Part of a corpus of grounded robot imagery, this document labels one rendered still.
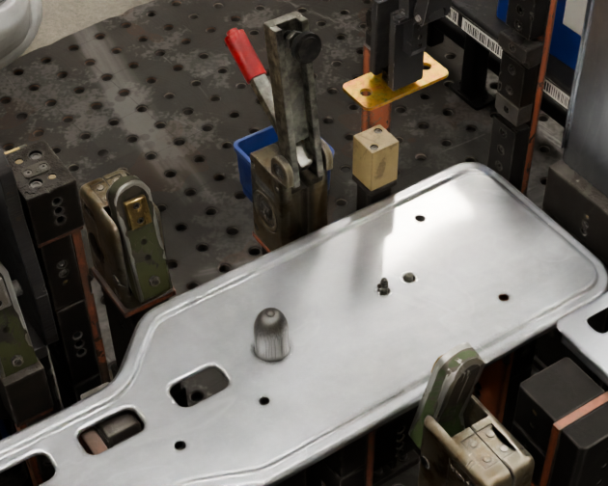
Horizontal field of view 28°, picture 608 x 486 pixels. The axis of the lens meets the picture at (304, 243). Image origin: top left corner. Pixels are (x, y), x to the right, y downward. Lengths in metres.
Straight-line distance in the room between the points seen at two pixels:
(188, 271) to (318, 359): 0.53
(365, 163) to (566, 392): 0.30
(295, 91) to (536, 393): 0.36
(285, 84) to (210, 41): 0.86
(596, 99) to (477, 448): 0.41
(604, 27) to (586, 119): 0.11
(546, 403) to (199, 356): 0.31
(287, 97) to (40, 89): 0.84
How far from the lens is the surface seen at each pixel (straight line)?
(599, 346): 1.14
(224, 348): 1.11
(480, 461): 0.99
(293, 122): 1.17
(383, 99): 0.97
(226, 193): 1.70
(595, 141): 1.26
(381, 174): 1.23
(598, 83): 1.22
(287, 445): 1.04
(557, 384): 1.13
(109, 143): 1.80
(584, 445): 1.09
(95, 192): 1.17
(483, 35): 1.45
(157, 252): 1.16
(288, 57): 1.13
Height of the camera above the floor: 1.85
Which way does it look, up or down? 45 degrees down
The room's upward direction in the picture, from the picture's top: 1 degrees counter-clockwise
